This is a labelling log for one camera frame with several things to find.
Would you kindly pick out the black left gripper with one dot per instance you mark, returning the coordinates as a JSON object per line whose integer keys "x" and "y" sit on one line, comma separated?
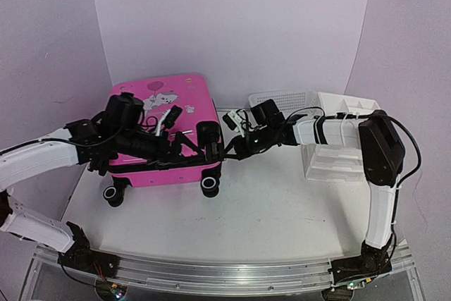
{"x": 161, "y": 158}

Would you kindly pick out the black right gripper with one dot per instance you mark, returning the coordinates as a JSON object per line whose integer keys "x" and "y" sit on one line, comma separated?
{"x": 242, "y": 151}

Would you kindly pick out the pink cartoon suitcase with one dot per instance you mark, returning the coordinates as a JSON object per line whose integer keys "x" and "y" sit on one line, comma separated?
{"x": 199, "y": 122}

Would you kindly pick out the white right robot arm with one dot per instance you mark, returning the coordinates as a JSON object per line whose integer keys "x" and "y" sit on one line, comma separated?
{"x": 374, "y": 146}

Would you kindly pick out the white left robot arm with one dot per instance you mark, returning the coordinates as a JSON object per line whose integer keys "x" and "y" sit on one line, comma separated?
{"x": 95, "y": 142}

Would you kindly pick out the white plastic mesh basket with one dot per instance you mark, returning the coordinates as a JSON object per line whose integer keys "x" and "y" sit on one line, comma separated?
{"x": 287, "y": 101}

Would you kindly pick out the white drawer desk organizer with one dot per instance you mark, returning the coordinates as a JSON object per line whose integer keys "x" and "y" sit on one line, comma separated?
{"x": 340, "y": 159}

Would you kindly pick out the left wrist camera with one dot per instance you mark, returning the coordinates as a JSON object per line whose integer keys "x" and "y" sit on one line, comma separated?
{"x": 168, "y": 119}

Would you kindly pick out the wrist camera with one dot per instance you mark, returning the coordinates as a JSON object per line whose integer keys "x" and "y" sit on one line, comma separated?
{"x": 235, "y": 122}
{"x": 168, "y": 119}

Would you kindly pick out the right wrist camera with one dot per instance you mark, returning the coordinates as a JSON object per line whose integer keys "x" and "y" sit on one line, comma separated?
{"x": 235, "y": 122}

